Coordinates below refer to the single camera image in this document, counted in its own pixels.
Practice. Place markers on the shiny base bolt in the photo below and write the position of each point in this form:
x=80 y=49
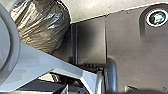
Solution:
x=156 y=17

